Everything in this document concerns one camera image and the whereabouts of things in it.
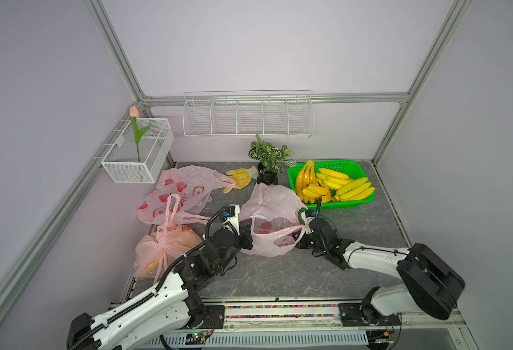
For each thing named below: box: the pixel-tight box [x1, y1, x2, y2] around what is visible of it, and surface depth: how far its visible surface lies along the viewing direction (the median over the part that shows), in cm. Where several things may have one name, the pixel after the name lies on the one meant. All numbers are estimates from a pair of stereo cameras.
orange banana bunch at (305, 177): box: [295, 159, 316, 204], surface depth 110 cm
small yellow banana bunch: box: [302, 182, 332, 204], surface depth 96 cm
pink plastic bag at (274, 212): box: [239, 183, 309, 258], surface depth 82 cm
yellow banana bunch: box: [331, 177, 376, 202], surface depth 100 cm
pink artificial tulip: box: [128, 105, 151, 163], surface depth 86 cm
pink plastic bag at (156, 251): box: [134, 193, 202, 284], surface depth 78 cm
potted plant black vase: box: [247, 133, 297, 186], surface depth 91 cm
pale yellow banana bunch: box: [315, 167, 355, 190], surface depth 107 cm
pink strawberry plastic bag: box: [136, 164, 237, 227], surface depth 107 cm
